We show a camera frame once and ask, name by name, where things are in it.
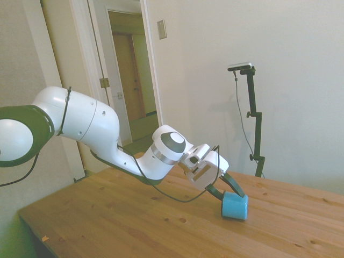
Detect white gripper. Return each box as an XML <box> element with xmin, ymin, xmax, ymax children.
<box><xmin>197</xmin><ymin>150</ymin><xmax>246</xmax><ymax>202</ymax></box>

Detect blue enamel mug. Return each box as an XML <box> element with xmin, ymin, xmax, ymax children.
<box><xmin>220</xmin><ymin>191</ymin><xmax>249</xmax><ymax>222</ymax></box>

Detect brown wooden door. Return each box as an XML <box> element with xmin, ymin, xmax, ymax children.
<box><xmin>112</xmin><ymin>31</ymin><xmax>147</xmax><ymax>122</ymax></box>

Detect white open door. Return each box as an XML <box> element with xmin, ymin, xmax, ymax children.
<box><xmin>40</xmin><ymin>0</ymin><xmax>108</xmax><ymax>108</ymax></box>

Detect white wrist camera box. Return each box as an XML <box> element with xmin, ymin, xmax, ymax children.
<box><xmin>187</xmin><ymin>160</ymin><xmax>216</xmax><ymax>189</ymax></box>

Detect black jointed camera stand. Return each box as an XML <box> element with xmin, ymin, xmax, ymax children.
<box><xmin>239</xmin><ymin>67</ymin><xmax>266</xmax><ymax>178</ymax></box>

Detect grey camera cable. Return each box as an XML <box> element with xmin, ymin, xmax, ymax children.
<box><xmin>233</xmin><ymin>70</ymin><xmax>259</xmax><ymax>163</ymax></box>

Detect grey camera on stand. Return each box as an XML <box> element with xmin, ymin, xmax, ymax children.
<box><xmin>227</xmin><ymin>61</ymin><xmax>254</xmax><ymax>73</ymax></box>

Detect beige wall switch plate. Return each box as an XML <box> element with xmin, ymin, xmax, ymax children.
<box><xmin>156</xmin><ymin>19</ymin><xmax>167</xmax><ymax>40</ymax></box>

